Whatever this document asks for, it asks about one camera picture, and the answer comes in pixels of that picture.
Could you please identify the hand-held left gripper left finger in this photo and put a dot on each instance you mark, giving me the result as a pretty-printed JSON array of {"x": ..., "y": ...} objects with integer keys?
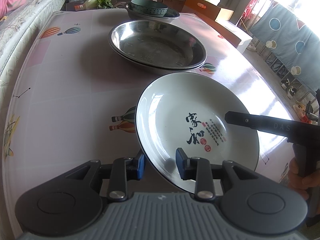
[{"x": 140, "y": 167}]

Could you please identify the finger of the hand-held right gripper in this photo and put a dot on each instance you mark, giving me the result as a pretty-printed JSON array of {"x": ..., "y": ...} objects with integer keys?
[{"x": 255, "y": 122}]

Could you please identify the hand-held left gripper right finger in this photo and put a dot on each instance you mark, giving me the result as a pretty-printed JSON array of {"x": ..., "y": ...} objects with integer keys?
[{"x": 179, "y": 161}]

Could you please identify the white plate with calligraphy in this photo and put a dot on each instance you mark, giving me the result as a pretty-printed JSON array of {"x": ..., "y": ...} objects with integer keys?
[{"x": 175, "y": 110}]

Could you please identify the teal patterned ceramic bowl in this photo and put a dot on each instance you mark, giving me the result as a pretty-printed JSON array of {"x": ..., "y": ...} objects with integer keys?
[{"x": 147, "y": 10}]

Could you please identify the person's right hand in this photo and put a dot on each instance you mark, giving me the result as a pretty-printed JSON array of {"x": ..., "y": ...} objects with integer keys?
[{"x": 293, "y": 180}]

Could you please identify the metal drying rack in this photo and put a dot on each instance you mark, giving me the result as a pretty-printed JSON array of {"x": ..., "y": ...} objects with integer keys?
[{"x": 271, "y": 63}]

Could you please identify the white shoe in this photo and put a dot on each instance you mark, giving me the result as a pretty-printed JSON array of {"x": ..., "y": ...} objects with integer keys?
[{"x": 251, "y": 47}]

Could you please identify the white box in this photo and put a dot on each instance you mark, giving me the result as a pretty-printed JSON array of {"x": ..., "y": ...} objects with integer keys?
[{"x": 240, "y": 38}]

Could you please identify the blue quilt with circles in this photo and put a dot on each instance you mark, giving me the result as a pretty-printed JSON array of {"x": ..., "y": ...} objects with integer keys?
[{"x": 287, "y": 37}]

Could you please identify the red hanging cloth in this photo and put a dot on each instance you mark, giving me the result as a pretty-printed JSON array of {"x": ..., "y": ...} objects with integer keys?
[{"x": 252, "y": 7}]

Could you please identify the balloon print tablecloth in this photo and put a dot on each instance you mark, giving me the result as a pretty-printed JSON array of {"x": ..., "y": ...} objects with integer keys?
[{"x": 62, "y": 80}]

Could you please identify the brown cardboard box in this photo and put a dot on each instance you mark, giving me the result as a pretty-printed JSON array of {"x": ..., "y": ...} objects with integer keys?
[{"x": 207, "y": 11}]

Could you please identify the green leafy lettuce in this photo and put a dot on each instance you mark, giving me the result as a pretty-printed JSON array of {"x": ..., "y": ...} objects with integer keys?
[{"x": 103, "y": 0}]

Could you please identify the white quilted mattress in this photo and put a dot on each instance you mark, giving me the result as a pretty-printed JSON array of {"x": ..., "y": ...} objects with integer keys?
[{"x": 25, "y": 17}]

